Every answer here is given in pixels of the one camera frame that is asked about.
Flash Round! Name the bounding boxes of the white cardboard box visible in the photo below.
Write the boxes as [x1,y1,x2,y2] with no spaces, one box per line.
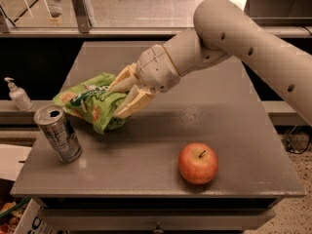
[14,200,58,234]

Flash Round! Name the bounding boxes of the silver redbull can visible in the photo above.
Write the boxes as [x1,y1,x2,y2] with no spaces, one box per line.
[34,105,82,163]

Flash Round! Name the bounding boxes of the white pump dispenser bottle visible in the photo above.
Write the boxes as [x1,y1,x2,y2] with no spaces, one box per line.
[4,77,33,111]

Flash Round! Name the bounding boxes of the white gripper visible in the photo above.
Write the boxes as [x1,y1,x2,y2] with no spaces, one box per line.
[107,45,180,119]

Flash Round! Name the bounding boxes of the red apple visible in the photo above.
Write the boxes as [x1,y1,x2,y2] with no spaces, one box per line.
[178,142,218,184]

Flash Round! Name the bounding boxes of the white paper sheet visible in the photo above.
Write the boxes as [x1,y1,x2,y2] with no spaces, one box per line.
[0,144,31,181]

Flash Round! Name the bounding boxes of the grey table drawer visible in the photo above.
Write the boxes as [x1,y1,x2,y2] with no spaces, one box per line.
[39,209,275,231]

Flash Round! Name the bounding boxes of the black floor cable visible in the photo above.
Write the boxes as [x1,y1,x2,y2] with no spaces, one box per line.
[281,125,312,155]

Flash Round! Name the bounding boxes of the metal railing post left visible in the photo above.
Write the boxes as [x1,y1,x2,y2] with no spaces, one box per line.
[71,0,96,33]

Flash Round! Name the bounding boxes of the green rice chip bag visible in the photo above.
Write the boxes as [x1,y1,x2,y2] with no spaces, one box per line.
[53,72,127,134]

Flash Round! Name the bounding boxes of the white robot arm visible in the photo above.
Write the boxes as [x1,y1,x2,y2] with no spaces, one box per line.
[109,0,312,125]

